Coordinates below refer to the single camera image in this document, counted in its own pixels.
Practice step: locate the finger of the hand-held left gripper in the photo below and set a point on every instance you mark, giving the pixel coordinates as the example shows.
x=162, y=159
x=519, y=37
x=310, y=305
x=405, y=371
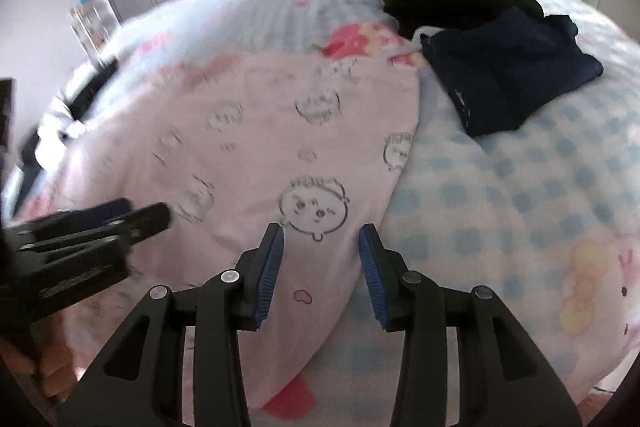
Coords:
x=112, y=208
x=150, y=217

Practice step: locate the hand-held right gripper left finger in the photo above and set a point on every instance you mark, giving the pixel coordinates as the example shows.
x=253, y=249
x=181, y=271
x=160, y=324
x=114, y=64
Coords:
x=267, y=277

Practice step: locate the navy garment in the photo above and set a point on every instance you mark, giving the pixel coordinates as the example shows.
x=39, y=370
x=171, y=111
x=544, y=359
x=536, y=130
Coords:
x=505, y=72

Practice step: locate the pink cartoon print garment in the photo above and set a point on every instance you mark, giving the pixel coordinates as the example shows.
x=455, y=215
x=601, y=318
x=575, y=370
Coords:
x=250, y=147

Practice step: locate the person's left hand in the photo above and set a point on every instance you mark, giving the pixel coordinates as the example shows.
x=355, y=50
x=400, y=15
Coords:
x=50, y=352

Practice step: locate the blue checked cartoon blanket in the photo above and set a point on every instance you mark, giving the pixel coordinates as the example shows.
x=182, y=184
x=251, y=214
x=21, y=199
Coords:
x=500, y=207

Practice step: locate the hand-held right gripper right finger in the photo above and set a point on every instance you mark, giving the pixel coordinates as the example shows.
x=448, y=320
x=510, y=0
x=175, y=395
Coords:
x=372, y=277

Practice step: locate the small display rack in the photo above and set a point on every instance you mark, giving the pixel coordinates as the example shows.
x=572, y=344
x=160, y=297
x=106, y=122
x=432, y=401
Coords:
x=92, y=32

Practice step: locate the black cloth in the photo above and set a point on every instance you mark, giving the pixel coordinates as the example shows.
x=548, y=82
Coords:
x=92, y=89

